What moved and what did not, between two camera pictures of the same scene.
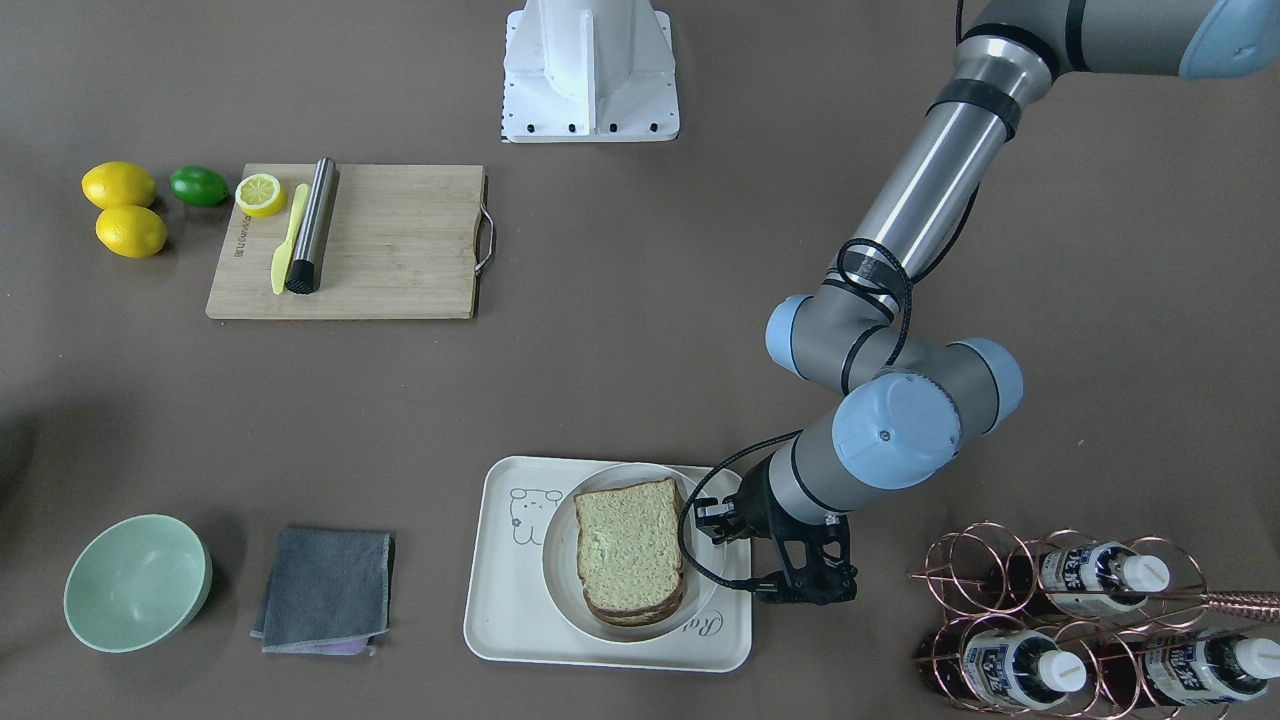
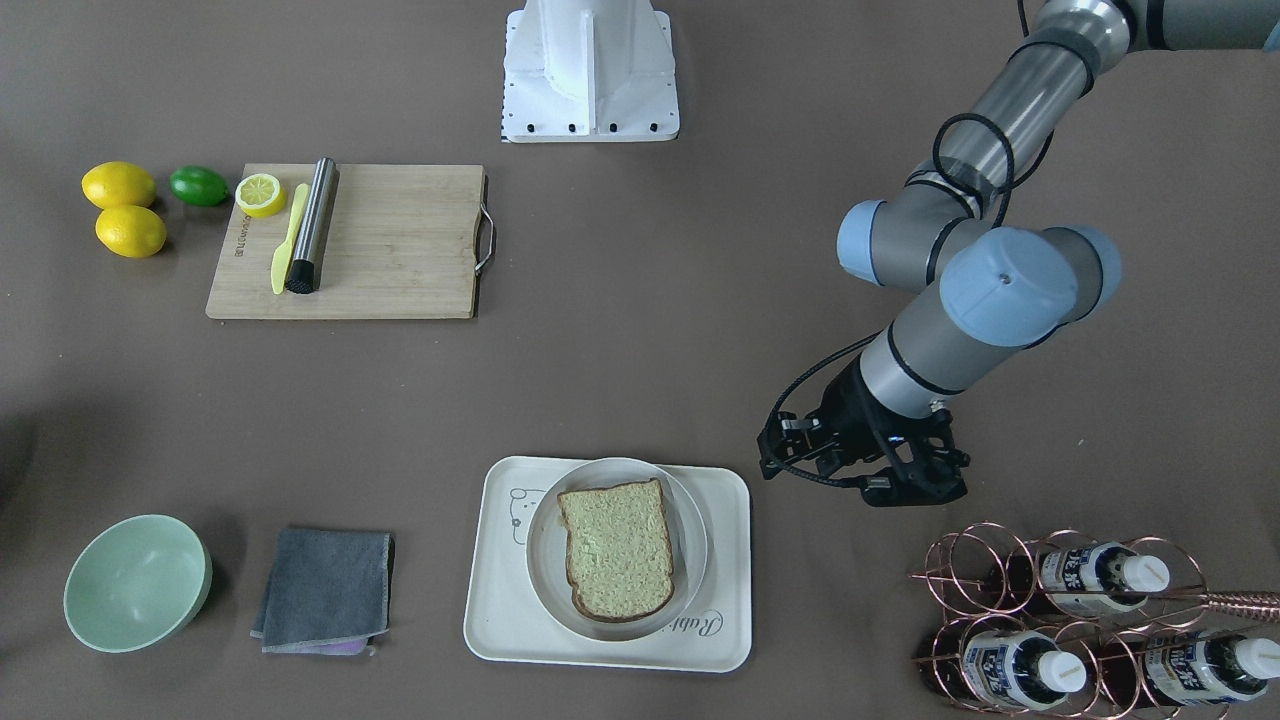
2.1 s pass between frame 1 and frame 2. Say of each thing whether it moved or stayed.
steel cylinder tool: stayed
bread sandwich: moved
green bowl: stayed
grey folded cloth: stayed
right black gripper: moved
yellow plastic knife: stayed
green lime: stayed
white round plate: moved
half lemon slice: stayed
